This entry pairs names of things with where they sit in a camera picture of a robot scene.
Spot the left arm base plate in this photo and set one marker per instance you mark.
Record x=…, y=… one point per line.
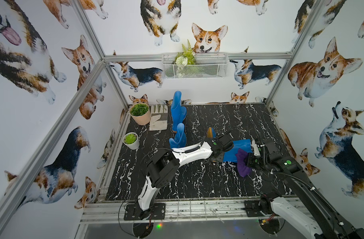
x=133, y=212

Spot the purple cloth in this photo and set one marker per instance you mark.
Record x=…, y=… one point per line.
x=242, y=163

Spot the green moss in white pot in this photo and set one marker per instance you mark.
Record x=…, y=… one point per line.
x=130, y=138

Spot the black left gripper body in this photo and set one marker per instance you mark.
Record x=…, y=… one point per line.
x=222, y=148

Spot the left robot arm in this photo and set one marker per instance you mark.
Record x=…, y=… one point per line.
x=164, y=164

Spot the pink ribbed plant pot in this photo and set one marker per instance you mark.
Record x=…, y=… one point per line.
x=142, y=120

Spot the white wire wall basket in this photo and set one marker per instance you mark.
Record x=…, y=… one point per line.
x=208, y=65

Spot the aluminium front rail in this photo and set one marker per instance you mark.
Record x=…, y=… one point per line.
x=174, y=211

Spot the small white plant pot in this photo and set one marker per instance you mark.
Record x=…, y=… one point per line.
x=134, y=146

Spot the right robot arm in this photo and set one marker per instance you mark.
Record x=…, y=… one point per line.
x=323, y=221

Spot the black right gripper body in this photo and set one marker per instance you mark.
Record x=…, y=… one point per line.
x=257, y=161

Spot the fern with white flower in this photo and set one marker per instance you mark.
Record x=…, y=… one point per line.
x=183, y=61

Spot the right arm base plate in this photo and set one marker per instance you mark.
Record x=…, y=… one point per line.
x=258, y=208

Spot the green plant in pink pot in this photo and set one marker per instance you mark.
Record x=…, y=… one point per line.
x=138, y=110

